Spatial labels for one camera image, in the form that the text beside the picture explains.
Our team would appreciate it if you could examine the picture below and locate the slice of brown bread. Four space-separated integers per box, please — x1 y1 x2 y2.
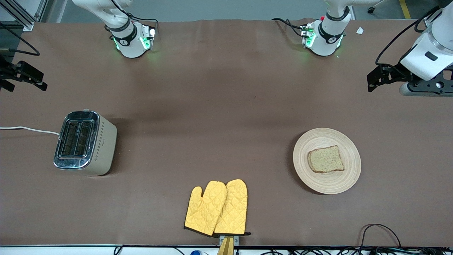
308 145 345 174

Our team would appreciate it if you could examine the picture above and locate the round wooden plate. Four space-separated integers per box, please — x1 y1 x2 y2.
293 127 362 195

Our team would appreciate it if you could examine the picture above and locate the cream and chrome toaster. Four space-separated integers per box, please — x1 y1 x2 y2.
53 109 117 176

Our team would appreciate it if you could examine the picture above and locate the yellow quilted oven mitt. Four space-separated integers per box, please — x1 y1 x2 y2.
214 179 251 237
184 181 228 237

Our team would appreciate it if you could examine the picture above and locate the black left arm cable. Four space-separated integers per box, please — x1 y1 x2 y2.
375 6 441 66

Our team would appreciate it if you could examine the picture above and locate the white toaster power cord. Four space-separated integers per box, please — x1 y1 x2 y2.
0 126 60 136

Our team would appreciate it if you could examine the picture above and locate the aluminium frame profile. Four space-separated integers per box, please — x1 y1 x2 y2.
0 0 49 32

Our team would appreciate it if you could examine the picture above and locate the black left base cable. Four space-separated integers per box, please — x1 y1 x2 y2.
272 18 305 38

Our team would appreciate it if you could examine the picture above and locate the black base cable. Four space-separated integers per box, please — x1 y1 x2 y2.
272 18 305 38
126 11 159 34

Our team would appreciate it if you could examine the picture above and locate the black right base cable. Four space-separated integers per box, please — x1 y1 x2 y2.
126 11 159 34

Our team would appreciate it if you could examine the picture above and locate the black looped cable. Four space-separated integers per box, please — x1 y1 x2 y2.
360 223 401 248

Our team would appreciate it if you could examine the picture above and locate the black cable bundle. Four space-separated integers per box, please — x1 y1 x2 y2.
236 246 453 255

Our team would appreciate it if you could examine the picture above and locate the wooden clamp with metal bracket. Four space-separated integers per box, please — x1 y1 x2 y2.
217 235 240 255

